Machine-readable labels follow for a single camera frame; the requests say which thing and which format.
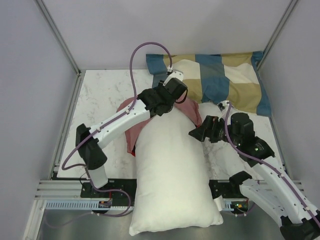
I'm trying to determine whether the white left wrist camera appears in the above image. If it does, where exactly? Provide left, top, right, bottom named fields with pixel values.
left=162, top=69, right=184, bottom=86

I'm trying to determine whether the white pillow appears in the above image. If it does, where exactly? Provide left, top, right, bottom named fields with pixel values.
left=129, top=108, right=224, bottom=236

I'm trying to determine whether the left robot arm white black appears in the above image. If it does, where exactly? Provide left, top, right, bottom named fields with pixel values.
left=75, top=71, right=188, bottom=197

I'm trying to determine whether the blue beige checkered pillow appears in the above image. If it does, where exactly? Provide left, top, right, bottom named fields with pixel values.
left=146, top=51, right=272, bottom=117

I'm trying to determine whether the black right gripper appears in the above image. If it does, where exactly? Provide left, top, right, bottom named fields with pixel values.
left=188, top=115, right=241, bottom=146

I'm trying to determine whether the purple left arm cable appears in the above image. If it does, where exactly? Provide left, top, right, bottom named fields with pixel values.
left=61, top=41, right=174, bottom=172

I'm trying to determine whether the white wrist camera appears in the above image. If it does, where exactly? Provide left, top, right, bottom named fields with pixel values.
left=162, top=69, right=184, bottom=86
left=217, top=100, right=230, bottom=119

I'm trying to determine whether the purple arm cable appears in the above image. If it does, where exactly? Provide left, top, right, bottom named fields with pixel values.
left=223, top=102, right=317, bottom=221
left=61, top=41, right=174, bottom=172

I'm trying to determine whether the aluminium frame post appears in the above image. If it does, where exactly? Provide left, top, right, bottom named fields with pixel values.
left=34, top=0, right=81, bottom=76
left=257, top=0, right=300, bottom=71

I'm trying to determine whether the aluminium front rail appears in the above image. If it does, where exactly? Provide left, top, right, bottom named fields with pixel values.
left=35, top=180, right=82, bottom=200

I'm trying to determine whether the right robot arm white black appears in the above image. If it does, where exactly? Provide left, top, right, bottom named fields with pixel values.
left=188, top=112, right=320, bottom=240

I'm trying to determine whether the right aluminium frame post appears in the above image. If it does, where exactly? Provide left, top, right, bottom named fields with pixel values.
left=257, top=0, right=300, bottom=71

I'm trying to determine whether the white slotted cable duct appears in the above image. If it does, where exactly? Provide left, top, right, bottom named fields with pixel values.
left=44, top=198, right=247, bottom=211

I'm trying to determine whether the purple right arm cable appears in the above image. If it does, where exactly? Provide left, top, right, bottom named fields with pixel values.
left=223, top=102, right=317, bottom=221

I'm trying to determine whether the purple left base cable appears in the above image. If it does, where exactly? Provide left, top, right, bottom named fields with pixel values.
left=44, top=169, right=135, bottom=230

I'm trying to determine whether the red patterned pillowcase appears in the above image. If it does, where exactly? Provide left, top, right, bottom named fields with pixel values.
left=116, top=97, right=203, bottom=157

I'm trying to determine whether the left aluminium frame post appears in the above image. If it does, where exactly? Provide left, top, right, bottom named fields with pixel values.
left=34, top=0, right=81, bottom=76

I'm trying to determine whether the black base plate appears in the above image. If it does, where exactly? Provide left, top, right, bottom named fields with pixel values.
left=80, top=178, right=246, bottom=207

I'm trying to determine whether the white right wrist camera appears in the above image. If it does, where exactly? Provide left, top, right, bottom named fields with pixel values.
left=217, top=100, right=230, bottom=119

